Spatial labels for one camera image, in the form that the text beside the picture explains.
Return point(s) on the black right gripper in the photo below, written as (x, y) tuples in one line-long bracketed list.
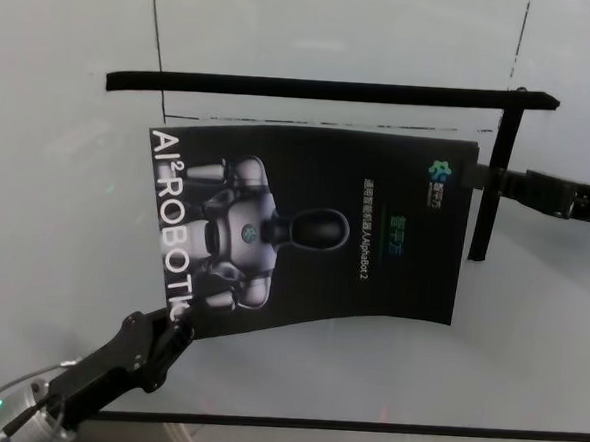
[(547, 191)]

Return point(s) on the black robot poster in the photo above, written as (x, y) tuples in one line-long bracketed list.
[(321, 283)]

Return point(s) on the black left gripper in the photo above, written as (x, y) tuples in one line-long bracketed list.
[(95, 369)]

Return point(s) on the black table edge frame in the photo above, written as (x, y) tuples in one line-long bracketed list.
[(362, 426)]

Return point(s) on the short black tape strip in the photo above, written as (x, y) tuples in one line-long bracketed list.
[(482, 227)]

